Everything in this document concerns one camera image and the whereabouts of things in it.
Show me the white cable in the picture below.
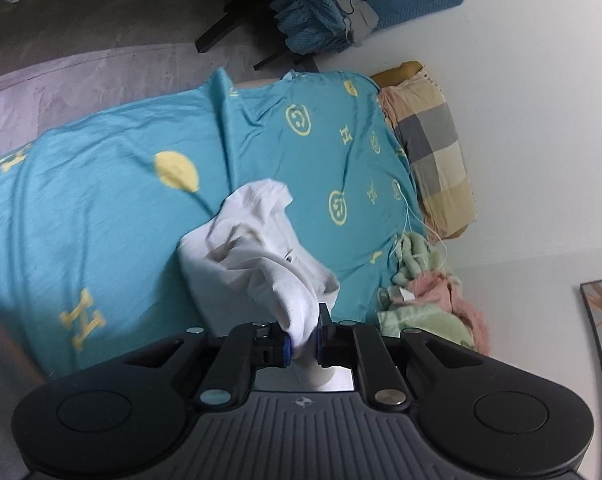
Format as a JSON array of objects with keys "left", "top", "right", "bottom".
[{"left": 388, "top": 179, "right": 450, "bottom": 263}]

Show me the green and pink blanket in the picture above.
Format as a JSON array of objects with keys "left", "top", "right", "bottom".
[{"left": 375, "top": 232, "right": 490, "bottom": 354}]

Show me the plaid pillow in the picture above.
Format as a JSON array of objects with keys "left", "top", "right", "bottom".
[{"left": 370, "top": 61, "right": 480, "bottom": 241}]

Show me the white garment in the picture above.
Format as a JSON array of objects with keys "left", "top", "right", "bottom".
[{"left": 176, "top": 178, "right": 342, "bottom": 391}]

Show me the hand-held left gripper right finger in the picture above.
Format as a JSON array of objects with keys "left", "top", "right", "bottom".
[{"left": 315, "top": 302, "right": 482, "bottom": 409}]

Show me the teal printed bed sheet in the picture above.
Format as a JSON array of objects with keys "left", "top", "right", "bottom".
[{"left": 0, "top": 67, "right": 430, "bottom": 382}]

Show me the black chair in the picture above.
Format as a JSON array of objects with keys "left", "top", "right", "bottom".
[{"left": 194, "top": 0, "right": 362, "bottom": 72}]

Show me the grey cloth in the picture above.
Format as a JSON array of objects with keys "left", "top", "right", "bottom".
[{"left": 316, "top": 0, "right": 382, "bottom": 46}]

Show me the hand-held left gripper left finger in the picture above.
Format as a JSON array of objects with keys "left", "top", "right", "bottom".
[{"left": 123, "top": 321, "right": 295, "bottom": 409}]

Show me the teal ruffled cloth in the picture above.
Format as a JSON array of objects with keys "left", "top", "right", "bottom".
[{"left": 270, "top": 0, "right": 354, "bottom": 57}]

